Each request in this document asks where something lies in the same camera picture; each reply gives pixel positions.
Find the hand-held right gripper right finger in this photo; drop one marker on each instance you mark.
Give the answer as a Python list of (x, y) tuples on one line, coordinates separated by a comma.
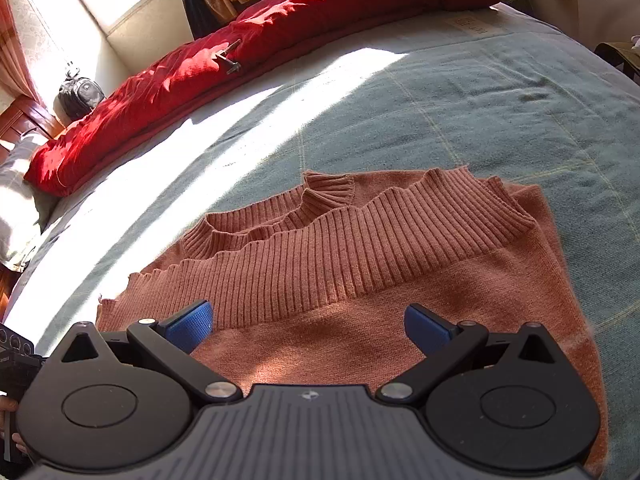
[(425, 327)]

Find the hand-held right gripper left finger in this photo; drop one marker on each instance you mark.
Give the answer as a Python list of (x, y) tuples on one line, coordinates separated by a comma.
[(192, 322)]

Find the orange knit sweater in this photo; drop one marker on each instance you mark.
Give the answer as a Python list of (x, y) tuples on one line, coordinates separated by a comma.
[(400, 270)]

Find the person's left hand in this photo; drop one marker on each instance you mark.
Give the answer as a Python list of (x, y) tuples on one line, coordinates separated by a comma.
[(7, 405)]

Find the grey plaid pillow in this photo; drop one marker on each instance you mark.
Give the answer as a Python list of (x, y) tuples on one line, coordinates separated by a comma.
[(20, 200)]

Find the wooden headboard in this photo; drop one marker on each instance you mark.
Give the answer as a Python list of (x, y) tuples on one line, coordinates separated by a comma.
[(30, 115)]

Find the grey backpack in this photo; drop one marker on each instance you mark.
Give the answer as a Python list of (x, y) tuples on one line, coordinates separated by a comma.
[(80, 95)]

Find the metal folding tool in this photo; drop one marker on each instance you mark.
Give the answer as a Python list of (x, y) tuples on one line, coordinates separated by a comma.
[(230, 60)]

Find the red quilt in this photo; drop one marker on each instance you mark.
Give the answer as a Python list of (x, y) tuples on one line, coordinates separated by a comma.
[(300, 15)]

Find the olive green cloth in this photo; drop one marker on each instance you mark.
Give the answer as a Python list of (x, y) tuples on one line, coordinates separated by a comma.
[(620, 57)]

